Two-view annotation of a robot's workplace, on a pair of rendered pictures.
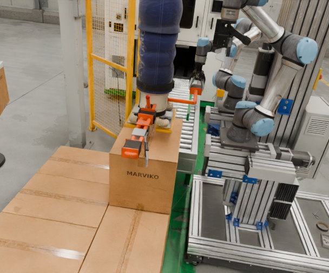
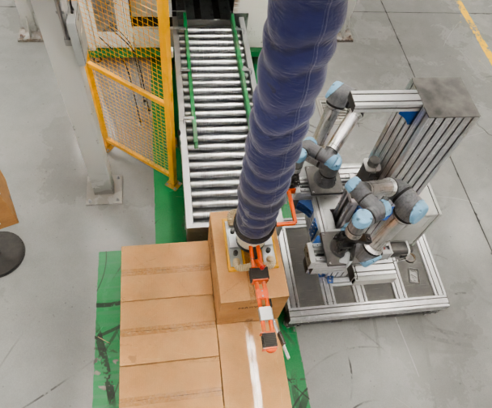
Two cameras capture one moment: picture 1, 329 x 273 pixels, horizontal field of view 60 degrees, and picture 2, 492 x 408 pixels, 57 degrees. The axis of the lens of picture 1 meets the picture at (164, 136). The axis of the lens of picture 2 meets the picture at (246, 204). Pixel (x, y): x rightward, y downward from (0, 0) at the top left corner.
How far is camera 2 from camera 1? 1.76 m
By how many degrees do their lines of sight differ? 33
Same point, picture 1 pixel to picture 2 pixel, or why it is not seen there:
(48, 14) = not seen: outside the picture
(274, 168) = (377, 274)
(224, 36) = (349, 247)
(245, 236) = (340, 292)
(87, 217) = (204, 346)
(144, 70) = (248, 230)
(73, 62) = (85, 112)
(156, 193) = not seen: hidden behind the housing
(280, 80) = (390, 231)
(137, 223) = (252, 339)
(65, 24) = (63, 72)
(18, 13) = not seen: outside the picture
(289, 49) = (401, 211)
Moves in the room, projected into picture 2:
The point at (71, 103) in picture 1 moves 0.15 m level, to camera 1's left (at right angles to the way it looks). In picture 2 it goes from (89, 153) to (68, 155)
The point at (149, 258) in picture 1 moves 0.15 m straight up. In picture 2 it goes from (275, 373) to (279, 368)
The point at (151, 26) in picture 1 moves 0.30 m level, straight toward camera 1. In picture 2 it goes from (260, 209) to (282, 266)
